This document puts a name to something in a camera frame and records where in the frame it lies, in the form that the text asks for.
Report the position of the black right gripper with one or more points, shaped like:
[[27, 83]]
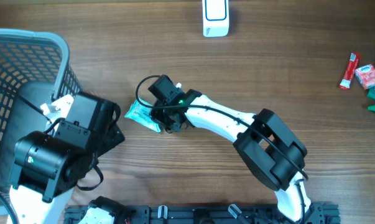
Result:
[[156, 112]]

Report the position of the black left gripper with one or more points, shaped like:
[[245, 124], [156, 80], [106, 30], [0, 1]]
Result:
[[114, 137]]

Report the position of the teal white small packet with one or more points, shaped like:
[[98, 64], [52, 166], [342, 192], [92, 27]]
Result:
[[141, 115]]

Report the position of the red white stick packet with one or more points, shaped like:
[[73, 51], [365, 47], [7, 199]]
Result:
[[350, 70]]

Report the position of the red white tissue pack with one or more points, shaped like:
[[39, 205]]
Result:
[[366, 76]]

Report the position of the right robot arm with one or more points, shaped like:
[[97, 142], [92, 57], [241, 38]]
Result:
[[269, 149]]

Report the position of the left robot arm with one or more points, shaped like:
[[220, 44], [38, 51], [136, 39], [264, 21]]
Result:
[[48, 164]]

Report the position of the white barcode scanner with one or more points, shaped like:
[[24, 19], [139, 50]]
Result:
[[215, 15]]

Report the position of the grey plastic shopping basket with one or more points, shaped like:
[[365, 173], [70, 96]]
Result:
[[34, 69]]

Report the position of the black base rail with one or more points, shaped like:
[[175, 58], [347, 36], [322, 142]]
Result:
[[143, 214]]

